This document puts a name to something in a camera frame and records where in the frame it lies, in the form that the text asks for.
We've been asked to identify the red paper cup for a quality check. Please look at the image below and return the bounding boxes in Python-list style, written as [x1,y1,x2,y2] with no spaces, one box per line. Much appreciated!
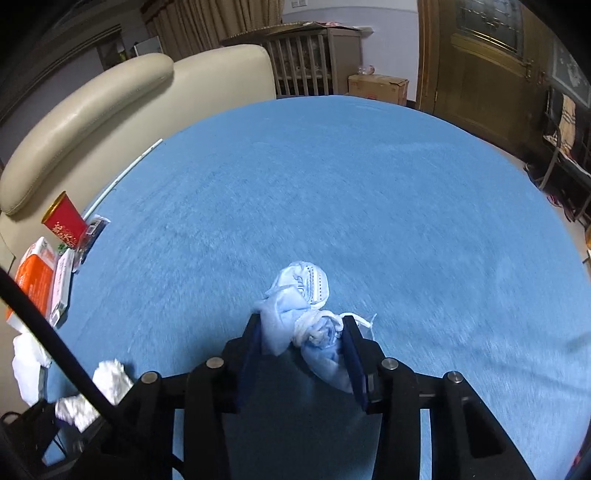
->
[41,191,89,245]

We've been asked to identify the cardboard box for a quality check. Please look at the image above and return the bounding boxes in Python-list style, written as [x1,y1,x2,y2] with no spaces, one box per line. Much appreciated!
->
[347,73,409,106]

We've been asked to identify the white stick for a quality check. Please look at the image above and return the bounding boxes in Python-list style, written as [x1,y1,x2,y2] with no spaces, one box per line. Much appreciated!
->
[83,138,164,217]

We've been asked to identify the blue face mask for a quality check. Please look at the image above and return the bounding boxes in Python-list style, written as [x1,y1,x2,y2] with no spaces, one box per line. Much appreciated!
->
[252,261,377,394]

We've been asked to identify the orange tissue box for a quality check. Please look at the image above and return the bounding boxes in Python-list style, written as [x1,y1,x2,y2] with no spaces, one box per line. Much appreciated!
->
[6,236,58,330]

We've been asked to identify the wooden slatted cabinet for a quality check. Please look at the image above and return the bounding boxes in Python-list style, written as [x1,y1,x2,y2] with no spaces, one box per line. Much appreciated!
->
[222,21,363,99]

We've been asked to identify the white panel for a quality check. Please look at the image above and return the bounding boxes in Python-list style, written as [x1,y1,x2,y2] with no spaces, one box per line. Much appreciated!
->
[134,38,163,59]

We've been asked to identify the black cable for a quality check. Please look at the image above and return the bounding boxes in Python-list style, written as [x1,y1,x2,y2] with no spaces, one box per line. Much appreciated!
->
[0,268,185,480]

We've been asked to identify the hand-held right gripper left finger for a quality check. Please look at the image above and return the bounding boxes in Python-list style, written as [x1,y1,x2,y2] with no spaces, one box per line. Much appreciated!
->
[115,313,266,480]

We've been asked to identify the white tissue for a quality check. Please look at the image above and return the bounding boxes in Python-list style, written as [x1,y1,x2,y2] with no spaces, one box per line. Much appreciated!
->
[54,360,136,432]

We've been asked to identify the wooden door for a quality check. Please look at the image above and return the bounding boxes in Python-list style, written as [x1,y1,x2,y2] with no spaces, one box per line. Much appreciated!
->
[416,0,555,153]

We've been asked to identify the small dark packet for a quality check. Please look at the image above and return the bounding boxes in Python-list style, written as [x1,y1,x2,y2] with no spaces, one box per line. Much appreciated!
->
[76,215,110,264]

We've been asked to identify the beige curtain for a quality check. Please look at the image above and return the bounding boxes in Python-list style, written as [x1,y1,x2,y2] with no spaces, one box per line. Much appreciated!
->
[141,0,289,63]

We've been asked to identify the white tissues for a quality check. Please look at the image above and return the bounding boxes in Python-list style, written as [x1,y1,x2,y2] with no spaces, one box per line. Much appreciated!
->
[11,332,52,408]

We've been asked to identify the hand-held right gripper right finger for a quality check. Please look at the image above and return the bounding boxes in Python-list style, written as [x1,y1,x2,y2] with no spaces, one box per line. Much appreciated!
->
[342,318,536,480]

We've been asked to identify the blue tablecloth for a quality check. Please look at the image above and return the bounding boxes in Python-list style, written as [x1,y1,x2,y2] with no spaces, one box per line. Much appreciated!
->
[44,95,585,480]

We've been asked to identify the beige leather sofa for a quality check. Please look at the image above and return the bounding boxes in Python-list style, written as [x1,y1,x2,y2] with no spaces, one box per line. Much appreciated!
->
[0,44,278,278]

